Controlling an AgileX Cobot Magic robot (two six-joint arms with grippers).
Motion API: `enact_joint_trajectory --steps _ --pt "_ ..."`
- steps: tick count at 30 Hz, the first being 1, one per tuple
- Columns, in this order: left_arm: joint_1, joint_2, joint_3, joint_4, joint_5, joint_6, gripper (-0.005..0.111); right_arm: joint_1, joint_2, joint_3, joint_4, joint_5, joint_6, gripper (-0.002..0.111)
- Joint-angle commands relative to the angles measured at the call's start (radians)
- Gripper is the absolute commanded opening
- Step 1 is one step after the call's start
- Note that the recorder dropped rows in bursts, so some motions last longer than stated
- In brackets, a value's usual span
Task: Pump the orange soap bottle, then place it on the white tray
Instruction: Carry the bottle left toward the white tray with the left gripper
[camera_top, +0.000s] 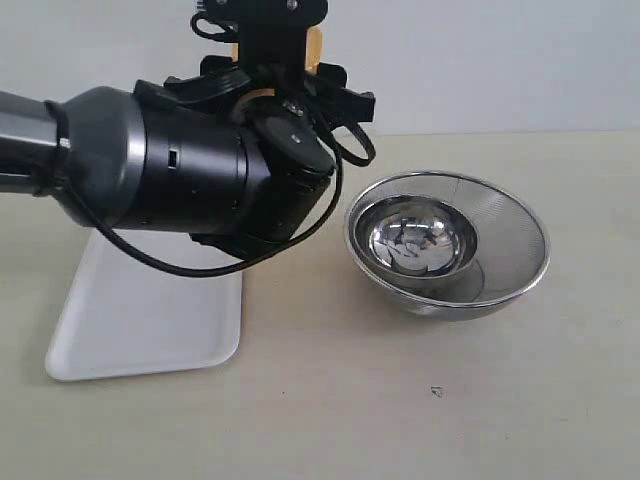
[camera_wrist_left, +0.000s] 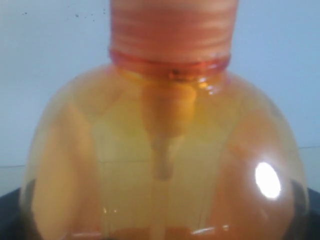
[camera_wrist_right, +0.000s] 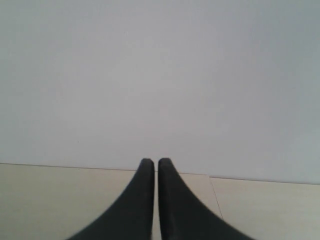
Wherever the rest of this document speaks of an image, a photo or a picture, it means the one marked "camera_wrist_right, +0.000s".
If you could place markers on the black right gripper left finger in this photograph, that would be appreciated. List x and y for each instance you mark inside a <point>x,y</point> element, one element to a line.
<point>130,217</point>

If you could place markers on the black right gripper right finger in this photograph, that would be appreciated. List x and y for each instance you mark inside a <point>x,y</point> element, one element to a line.
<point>182,216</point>

